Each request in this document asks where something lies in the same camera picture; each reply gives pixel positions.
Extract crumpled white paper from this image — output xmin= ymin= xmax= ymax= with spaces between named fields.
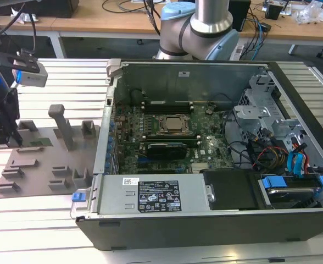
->
xmin=10 ymin=7 xmax=39 ymax=25

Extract blue disk wire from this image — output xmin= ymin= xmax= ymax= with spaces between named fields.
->
xmin=287 ymin=150 xmax=308 ymax=180

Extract silver drive cage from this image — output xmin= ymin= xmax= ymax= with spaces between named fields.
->
xmin=232 ymin=73 xmax=308 ymax=166

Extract metal socket cover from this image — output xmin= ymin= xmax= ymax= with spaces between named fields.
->
xmin=156 ymin=114 xmax=193 ymax=136

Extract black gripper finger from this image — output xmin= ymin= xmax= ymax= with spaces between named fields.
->
xmin=2 ymin=88 xmax=24 ymax=148

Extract black upright box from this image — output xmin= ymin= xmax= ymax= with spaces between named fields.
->
xmin=229 ymin=0 xmax=252 ymax=32

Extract black plastic air shroud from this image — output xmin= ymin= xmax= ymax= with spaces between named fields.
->
xmin=202 ymin=169 xmax=264 ymax=211

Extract silver CPU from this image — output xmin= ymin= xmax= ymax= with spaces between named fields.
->
xmin=164 ymin=117 xmax=186 ymax=130

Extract black box on desk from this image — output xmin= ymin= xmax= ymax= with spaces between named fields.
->
xmin=0 ymin=0 xmax=79 ymax=19

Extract silver chipset heat sink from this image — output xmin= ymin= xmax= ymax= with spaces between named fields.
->
xmin=191 ymin=163 xmax=209 ymax=174

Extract bundle of coloured wires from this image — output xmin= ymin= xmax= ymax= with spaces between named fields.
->
xmin=245 ymin=131 xmax=289 ymax=173

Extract open black PC case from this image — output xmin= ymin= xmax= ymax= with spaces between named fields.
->
xmin=70 ymin=58 xmax=323 ymax=251

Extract hard disk in blue carrier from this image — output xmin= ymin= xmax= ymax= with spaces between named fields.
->
xmin=261 ymin=175 xmax=323 ymax=207

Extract green RAM stick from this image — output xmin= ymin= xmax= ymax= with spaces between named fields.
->
xmin=0 ymin=134 xmax=54 ymax=149

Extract black camera cable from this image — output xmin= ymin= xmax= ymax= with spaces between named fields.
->
xmin=0 ymin=0 xmax=38 ymax=54

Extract wooden desk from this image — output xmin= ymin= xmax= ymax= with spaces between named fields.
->
xmin=0 ymin=0 xmax=323 ymax=40

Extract blue case latch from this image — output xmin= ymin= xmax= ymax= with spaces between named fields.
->
xmin=71 ymin=191 xmax=86 ymax=204

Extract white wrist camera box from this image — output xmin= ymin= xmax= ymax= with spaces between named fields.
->
xmin=0 ymin=49 xmax=48 ymax=88

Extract blue hanging cable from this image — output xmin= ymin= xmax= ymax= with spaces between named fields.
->
xmin=255 ymin=19 xmax=265 ymax=61

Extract grey power supply unit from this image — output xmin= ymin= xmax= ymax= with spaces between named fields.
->
xmin=97 ymin=174 xmax=208 ymax=218

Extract grey parts rack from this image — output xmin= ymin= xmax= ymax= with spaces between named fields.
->
xmin=0 ymin=103 xmax=102 ymax=199

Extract white power strip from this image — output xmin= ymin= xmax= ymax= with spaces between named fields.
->
xmin=231 ymin=43 xmax=245 ymax=61

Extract black graphics card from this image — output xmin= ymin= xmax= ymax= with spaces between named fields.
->
xmin=146 ymin=142 xmax=188 ymax=160

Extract clear plastic bags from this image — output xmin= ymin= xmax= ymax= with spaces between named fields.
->
xmin=294 ymin=0 xmax=323 ymax=26

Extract green motherboard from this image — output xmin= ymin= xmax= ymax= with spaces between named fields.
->
xmin=113 ymin=103 xmax=238 ymax=174

